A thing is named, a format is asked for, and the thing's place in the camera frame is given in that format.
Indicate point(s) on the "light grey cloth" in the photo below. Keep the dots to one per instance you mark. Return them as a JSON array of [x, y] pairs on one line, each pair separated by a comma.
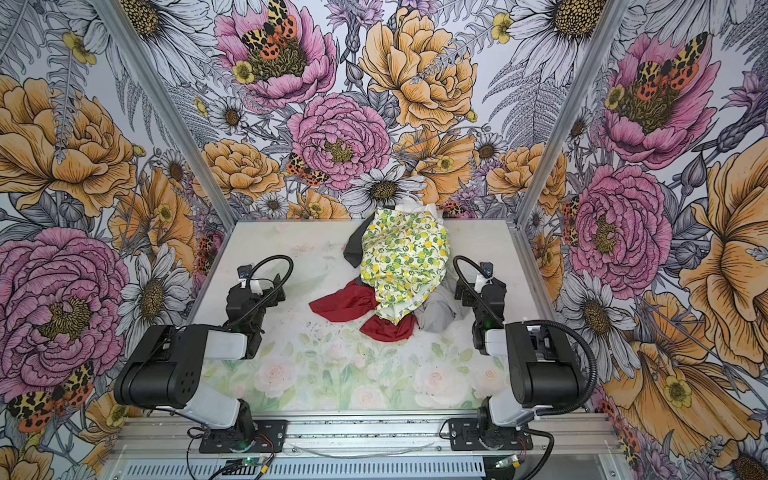
[[441, 308]]

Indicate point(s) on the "aluminium corner post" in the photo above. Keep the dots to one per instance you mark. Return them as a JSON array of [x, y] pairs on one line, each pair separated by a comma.
[[127, 41], [604, 34]]

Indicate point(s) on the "lemon print cloth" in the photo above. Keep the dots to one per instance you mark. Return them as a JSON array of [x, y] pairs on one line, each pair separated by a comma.
[[405, 258]]

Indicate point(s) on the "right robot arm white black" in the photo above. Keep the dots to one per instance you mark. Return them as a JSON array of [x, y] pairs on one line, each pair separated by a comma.
[[552, 369]]

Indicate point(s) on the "right aluminium corner post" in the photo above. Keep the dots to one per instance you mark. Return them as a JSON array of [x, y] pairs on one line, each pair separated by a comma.
[[604, 34]]

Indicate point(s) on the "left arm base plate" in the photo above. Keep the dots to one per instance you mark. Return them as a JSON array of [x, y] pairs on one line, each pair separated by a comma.
[[265, 436]]

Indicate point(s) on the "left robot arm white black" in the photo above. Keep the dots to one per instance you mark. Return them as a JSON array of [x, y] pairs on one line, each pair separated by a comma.
[[164, 371]]

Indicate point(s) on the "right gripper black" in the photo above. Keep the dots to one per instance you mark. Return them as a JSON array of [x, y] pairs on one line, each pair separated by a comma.
[[469, 291]]

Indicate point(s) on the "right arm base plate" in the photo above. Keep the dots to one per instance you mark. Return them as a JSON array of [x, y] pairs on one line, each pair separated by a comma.
[[466, 434]]

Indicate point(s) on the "dark red cloth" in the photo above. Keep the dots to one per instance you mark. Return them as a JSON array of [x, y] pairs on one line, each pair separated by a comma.
[[356, 300]]

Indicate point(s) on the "white cloth at back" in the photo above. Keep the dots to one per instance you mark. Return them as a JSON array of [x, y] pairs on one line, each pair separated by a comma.
[[418, 207]]

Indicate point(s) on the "white ventilated cable duct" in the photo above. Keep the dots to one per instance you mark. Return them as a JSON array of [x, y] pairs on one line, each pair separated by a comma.
[[460, 467]]

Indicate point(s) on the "aluminium front rail frame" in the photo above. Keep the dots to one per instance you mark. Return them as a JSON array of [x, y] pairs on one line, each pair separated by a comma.
[[349, 434]]

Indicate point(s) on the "left aluminium corner post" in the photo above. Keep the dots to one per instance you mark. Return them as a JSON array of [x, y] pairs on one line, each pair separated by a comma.
[[127, 41]]

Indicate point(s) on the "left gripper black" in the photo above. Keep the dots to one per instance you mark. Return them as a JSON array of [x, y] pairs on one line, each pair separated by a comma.
[[273, 299]]

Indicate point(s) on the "dark grey cloth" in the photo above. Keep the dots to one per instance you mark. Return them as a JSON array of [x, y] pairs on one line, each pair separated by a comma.
[[353, 250]]

